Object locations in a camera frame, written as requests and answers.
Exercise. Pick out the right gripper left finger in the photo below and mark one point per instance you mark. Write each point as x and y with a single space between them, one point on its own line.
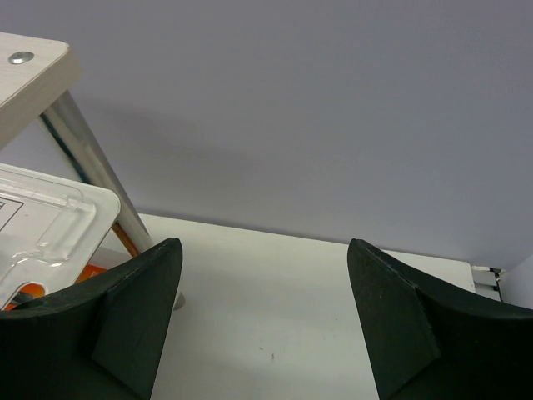
98 339

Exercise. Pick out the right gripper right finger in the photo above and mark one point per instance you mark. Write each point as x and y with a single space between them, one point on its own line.
429 339

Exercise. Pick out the orange Fusion5 razor box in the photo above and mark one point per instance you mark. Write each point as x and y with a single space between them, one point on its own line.
102 260

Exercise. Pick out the clear blue-card razor blister pack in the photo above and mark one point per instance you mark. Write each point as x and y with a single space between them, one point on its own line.
50 228

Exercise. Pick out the white two-tier shelf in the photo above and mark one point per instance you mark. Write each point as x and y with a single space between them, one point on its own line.
36 75

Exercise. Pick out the aluminium mounting rail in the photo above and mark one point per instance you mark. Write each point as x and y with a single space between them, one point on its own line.
487 282

